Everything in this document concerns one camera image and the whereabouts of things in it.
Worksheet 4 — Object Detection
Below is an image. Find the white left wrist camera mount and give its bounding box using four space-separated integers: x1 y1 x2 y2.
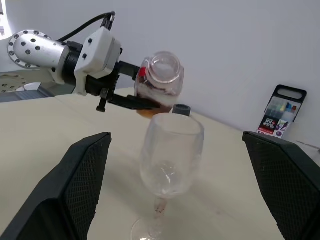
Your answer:
74 26 124 96

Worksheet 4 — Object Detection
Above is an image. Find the dark grey round cap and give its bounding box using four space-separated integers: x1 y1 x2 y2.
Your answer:
172 103 192 118

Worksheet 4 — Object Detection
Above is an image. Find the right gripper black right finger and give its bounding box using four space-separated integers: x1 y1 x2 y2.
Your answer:
241 130 320 240

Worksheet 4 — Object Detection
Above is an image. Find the dark grey laptop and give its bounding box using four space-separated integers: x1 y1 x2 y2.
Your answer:
14 83 56 101

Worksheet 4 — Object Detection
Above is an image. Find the clear wine glass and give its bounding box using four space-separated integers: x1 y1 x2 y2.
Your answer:
131 112 205 240

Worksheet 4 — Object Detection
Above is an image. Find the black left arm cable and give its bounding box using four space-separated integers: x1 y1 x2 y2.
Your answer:
56 11 116 43

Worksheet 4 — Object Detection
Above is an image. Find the marker pen pack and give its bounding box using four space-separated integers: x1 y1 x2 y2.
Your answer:
256 84 308 140

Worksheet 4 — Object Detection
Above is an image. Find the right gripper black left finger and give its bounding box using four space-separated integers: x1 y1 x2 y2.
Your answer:
0 131 112 240

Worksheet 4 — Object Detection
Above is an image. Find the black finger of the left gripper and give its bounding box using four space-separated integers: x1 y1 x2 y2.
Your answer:
116 61 142 81
109 94 161 111

